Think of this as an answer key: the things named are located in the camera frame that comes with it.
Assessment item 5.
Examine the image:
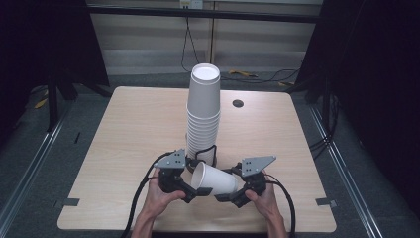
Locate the bundle of black cables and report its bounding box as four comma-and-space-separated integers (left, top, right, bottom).
308, 94, 342, 161

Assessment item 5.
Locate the single white paper cup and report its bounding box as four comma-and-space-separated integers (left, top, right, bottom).
190, 161, 239, 197

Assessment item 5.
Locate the dark wire cup holder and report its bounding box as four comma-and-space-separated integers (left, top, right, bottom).
184, 144, 218, 175

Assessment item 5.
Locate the hanging black cable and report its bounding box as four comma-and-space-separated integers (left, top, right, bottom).
180, 16, 199, 73

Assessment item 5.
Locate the grey tape piece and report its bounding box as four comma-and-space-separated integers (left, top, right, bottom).
52, 197, 80, 209
315, 196, 338, 209

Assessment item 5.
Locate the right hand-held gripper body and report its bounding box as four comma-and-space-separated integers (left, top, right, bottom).
241, 155, 277, 196

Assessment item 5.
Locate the white wall outlet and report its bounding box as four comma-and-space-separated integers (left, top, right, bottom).
178, 0, 204, 10

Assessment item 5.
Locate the metal floor rail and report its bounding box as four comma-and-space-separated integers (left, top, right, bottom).
0, 107, 68, 230
308, 104, 384, 238

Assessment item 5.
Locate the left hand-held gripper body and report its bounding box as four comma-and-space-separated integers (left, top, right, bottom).
153, 148, 186, 194

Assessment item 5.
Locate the stack of white paper cups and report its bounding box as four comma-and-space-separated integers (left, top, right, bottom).
185, 62, 222, 167

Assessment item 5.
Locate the person's right hand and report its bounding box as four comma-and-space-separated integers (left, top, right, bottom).
246, 180, 285, 221

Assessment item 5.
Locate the black horizontal bar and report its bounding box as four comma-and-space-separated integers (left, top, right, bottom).
84, 4, 322, 24

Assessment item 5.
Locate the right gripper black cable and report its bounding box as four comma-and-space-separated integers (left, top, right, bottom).
263, 173, 297, 238

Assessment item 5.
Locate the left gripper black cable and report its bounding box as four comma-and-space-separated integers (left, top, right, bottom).
120, 151, 175, 238

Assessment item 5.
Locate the black floor cable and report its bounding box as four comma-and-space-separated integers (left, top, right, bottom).
220, 67, 301, 84

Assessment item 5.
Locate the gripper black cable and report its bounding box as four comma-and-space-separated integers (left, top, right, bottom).
263, 173, 297, 238
120, 151, 175, 238

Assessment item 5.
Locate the person's left hand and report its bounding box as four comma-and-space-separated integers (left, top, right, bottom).
142, 168, 186, 219

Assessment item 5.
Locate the black curtain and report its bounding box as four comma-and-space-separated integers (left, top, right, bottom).
294, 0, 420, 217
0, 0, 111, 140

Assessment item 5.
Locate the black metal stand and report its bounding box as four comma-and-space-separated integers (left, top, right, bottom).
45, 70, 61, 133

